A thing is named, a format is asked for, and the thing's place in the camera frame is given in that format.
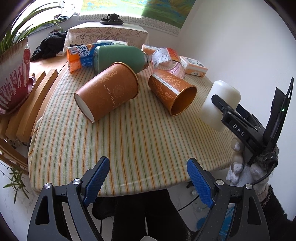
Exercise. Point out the person's legs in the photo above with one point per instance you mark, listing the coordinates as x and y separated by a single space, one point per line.
148 217

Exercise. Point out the person's right hand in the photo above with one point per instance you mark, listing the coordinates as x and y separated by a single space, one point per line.
238 168

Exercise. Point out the clear plastic cup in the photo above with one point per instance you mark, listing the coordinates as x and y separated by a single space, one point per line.
165 59

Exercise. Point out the black tea tray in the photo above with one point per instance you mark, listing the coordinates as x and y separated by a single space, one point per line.
108 22

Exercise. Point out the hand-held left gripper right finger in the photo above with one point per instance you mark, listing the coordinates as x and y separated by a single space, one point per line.
200 183

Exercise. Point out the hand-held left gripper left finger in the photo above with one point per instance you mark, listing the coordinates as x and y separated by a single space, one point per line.
97 182

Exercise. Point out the wall poster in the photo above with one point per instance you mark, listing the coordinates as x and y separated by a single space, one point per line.
166 10

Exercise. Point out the green thermos bottle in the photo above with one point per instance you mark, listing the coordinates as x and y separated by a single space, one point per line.
120 56

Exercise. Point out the small green plant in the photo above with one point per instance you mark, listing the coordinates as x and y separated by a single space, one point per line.
17 176

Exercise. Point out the white lace tablecloth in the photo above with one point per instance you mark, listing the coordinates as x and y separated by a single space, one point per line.
104 32

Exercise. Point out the blue and white packet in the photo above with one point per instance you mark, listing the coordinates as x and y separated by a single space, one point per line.
111 42

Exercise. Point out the black cloth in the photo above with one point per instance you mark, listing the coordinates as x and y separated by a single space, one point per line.
49 45

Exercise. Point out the striped table cloth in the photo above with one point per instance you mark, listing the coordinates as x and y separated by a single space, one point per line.
129 143

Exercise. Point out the orange and blue snack can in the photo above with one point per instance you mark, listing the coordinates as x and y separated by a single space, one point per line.
79 58

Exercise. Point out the red and white flower pot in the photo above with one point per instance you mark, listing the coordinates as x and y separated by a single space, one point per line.
12 76

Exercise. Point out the wooden slat bench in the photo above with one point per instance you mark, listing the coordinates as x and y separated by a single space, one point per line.
30 104

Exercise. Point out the green spider plant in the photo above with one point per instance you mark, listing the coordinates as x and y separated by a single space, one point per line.
13 30

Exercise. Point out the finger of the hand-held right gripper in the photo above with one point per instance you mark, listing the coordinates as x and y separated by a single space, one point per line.
222 106

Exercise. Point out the large orange paper cup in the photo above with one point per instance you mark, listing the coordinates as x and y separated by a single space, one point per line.
108 90

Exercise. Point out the orange and white tissue packet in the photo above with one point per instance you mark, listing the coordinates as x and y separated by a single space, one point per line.
194 66
149 48

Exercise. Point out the small orange paper cup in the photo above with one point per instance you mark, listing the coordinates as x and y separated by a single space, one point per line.
168 87

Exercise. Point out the black teapot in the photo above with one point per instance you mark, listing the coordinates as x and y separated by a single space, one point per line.
113 16

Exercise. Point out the person's right forearm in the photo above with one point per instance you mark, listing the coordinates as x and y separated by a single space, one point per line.
276 208

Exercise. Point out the white cup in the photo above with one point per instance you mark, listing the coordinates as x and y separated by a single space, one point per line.
216 104

